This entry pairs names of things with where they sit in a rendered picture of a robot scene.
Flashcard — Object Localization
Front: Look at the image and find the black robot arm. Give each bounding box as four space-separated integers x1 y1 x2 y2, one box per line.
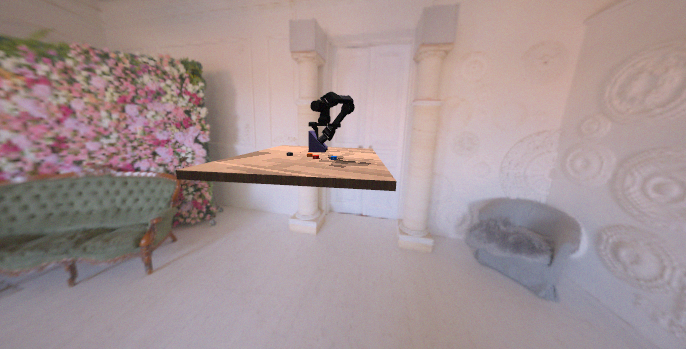
311 92 355 145

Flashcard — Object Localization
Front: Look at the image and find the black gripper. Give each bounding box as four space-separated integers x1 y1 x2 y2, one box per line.
308 112 341 139

